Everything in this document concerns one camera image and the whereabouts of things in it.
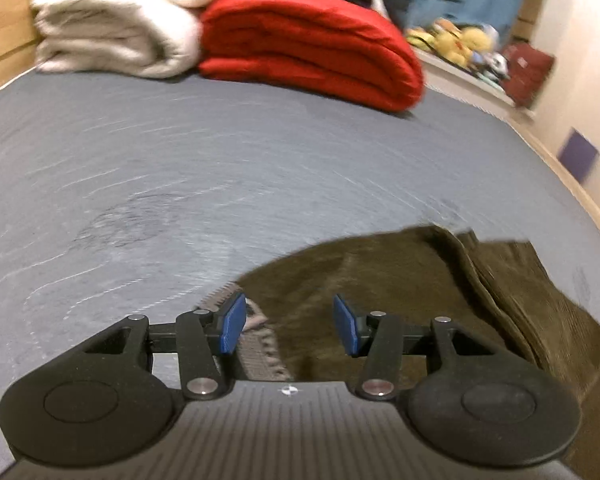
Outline panda plush toy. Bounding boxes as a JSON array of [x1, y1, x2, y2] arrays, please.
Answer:
[[480, 52, 511, 82]]

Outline red patterned cushion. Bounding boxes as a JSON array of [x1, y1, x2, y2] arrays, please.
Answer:
[[502, 42, 556, 108]]

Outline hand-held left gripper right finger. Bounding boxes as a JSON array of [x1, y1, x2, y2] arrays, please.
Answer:
[[333, 294, 503, 401]]

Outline folded white blanket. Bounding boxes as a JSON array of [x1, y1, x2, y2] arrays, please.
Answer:
[[30, 0, 236, 79]]

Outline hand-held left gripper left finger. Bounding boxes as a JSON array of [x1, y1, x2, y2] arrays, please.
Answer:
[[82, 292, 247, 401]]

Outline purple rolled mat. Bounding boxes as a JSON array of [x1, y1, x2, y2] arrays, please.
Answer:
[[557, 127, 600, 183]]

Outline yellow plush toy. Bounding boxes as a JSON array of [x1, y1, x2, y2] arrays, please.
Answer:
[[405, 17, 493, 68]]

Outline white headboard shelf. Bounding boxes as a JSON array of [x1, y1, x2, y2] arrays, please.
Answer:
[[415, 47, 536, 121]]

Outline olive corduroy pants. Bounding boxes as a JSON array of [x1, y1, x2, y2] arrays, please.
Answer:
[[200, 225, 600, 480]]

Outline folded red blanket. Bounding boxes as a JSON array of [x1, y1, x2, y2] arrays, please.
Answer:
[[197, 0, 426, 113]]

